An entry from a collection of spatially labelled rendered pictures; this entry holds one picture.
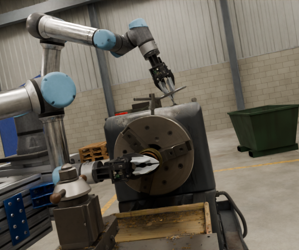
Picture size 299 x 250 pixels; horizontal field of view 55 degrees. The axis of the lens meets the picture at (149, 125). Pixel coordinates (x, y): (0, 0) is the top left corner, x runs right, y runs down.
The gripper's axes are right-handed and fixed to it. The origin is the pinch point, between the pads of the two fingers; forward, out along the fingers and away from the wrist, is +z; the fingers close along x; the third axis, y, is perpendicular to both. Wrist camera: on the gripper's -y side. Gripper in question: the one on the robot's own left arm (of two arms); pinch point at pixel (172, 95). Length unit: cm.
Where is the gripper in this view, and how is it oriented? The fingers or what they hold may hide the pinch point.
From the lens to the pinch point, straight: 127.0
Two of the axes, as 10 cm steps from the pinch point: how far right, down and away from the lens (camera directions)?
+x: 8.9, -4.3, -1.8
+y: -1.5, 0.9, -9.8
